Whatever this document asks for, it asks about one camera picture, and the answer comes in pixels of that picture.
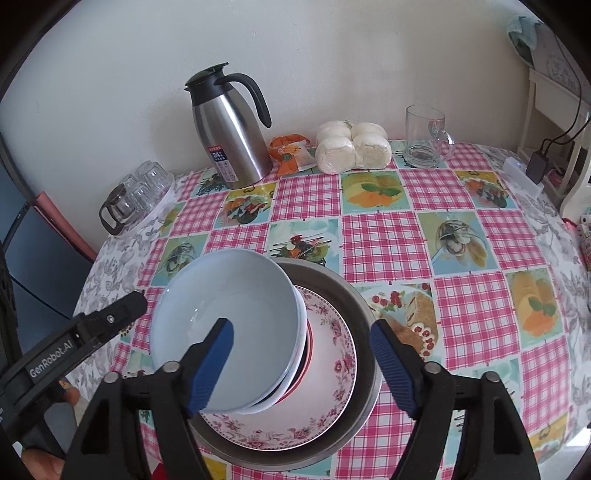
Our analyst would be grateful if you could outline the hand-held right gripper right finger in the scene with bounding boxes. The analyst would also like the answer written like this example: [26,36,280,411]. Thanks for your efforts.
[369,318,542,480]

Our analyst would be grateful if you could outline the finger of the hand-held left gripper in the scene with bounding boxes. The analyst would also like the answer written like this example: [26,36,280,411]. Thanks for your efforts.
[73,291,149,350]

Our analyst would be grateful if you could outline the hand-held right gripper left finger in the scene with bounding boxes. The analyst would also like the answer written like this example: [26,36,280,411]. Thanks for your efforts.
[60,318,235,480]

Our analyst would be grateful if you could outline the large stainless steel plate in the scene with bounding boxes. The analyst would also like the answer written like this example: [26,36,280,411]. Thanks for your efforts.
[187,258,384,467]

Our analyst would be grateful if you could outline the pink floral plate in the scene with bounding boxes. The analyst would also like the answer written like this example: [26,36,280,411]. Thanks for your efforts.
[199,285,358,450]

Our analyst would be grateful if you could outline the white square bowl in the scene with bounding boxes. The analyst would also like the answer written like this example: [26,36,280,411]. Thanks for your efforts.
[149,251,309,413]

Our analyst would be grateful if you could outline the small white bowl red motif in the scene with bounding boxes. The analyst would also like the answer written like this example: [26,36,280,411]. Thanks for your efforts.
[252,318,311,409]

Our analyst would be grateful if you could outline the person's left hand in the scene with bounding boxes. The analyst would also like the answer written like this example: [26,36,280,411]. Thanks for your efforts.
[21,450,65,480]

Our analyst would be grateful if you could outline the pink board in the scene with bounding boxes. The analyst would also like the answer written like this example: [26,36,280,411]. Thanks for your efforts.
[30,190,98,264]

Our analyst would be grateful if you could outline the white tray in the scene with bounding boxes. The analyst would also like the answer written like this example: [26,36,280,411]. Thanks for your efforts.
[111,173,178,236]

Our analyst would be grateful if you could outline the pink checked tablecloth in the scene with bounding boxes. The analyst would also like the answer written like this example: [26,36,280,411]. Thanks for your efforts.
[111,141,580,480]

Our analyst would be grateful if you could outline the stainless steel thermos jug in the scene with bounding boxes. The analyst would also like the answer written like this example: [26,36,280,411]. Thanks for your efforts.
[185,62,273,190]

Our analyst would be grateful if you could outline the bag of steamed buns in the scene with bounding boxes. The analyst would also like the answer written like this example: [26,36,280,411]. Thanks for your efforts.
[315,120,393,175]

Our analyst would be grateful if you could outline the orange snack packet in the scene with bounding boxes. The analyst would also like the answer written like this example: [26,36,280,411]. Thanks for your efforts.
[269,135,317,175]

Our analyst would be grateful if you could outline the white power strip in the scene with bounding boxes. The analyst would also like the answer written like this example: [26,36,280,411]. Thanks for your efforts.
[504,157,546,198]

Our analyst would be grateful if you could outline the clear glass mug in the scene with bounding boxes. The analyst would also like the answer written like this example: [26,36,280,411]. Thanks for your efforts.
[404,105,455,168]

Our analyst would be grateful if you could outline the dark power adapter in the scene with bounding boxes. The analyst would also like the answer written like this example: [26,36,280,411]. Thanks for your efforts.
[526,148,555,184]

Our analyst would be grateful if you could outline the white shelf rack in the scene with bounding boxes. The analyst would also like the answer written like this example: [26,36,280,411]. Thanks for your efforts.
[517,69,591,217]

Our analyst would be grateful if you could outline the white appliance with teal cover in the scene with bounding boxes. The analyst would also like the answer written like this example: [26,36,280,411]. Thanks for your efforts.
[507,14,589,88]

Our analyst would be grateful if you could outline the glass teapot black handle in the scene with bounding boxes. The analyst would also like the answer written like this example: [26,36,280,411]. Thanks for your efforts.
[99,182,139,235]

